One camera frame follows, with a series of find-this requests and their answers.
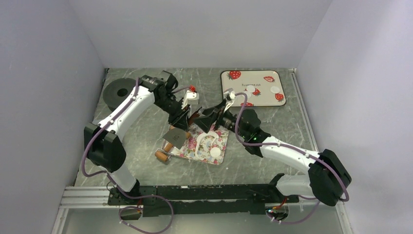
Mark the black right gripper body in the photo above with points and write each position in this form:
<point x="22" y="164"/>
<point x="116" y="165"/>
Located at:
<point x="225" y="120"/>

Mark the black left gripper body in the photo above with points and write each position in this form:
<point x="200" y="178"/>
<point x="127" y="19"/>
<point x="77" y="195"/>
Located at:
<point x="173" y="108"/>

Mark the white dough scrap strip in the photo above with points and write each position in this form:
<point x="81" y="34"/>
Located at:
<point x="204" y="143"/>

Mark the wooden handled dough scraper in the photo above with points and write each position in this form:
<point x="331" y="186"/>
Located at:
<point x="177" y="136"/>

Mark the floral print tray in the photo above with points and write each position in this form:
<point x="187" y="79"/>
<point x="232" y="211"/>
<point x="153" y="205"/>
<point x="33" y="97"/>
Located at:
<point x="188" y="149"/>

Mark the wooden rolling pin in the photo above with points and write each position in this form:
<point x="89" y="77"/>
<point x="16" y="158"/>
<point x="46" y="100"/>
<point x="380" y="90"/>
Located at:
<point x="163" y="154"/>

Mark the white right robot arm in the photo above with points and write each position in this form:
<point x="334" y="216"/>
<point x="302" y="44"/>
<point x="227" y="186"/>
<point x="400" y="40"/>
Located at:
<point x="324" y="176"/>

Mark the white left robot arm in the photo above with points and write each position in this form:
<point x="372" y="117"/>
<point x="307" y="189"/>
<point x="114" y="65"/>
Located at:
<point x="104" y="152"/>

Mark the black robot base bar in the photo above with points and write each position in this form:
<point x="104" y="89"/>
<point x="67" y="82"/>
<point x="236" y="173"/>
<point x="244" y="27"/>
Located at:
<point x="255" y="199"/>

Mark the round white wrapper left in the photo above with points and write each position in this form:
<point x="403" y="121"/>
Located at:
<point x="248" y="94"/>

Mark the round white wrapper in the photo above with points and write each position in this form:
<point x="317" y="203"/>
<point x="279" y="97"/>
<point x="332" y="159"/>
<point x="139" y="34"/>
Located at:
<point x="275" y="89"/>
<point x="248" y="94"/>
<point x="250" y="88"/>

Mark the round white wrapper middle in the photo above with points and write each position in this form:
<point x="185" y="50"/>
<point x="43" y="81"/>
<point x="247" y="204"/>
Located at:
<point x="250" y="88"/>

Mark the strawberry print tray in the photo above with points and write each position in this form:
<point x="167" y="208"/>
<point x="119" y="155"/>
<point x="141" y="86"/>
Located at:
<point x="262" y="80"/>

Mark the black filament spool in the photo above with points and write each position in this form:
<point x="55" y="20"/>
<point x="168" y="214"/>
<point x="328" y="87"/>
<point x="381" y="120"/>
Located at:
<point x="117" y="91"/>

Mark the round white wrapper right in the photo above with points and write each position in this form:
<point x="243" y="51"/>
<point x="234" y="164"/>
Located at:
<point x="275" y="89"/>

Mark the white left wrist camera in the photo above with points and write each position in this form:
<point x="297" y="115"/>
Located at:
<point x="191" y="97"/>

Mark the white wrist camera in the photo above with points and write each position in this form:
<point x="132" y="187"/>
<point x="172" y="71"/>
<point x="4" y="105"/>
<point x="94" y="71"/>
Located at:
<point x="191" y="97"/>
<point x="229" y="97"/>

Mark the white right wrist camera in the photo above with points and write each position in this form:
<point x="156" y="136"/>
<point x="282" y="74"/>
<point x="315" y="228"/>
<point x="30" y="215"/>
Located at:
<point x="229" y="97"/>

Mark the aluminium frame rail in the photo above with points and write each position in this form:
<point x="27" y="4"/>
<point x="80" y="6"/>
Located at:
<point x="85" y="198"/>

